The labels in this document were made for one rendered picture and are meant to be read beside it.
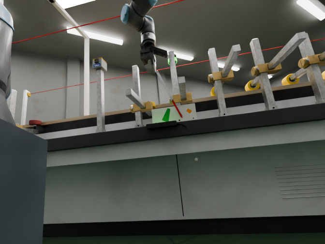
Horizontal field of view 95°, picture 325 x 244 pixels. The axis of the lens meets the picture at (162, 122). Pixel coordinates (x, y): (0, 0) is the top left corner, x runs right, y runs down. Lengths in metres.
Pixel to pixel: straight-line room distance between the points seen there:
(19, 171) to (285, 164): 1.22
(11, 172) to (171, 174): 0.92
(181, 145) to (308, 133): 0.65
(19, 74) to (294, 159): 5.39
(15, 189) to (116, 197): 0.96
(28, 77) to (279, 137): 5.17
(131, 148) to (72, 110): 3.79
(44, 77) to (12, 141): 4.88
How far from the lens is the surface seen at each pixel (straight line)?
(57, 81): 5.09
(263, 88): 1.02
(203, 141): 0.88
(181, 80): 0.69
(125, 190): 1.20
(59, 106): 4.81
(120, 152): 0.97
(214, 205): 1.14
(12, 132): 0.30
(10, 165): 0.30
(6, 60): 0.45
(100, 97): 1.09
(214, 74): 0.97
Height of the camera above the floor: 0.54
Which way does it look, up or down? 12 degrees up
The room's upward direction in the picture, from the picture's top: 6 degrees counter-clockwise
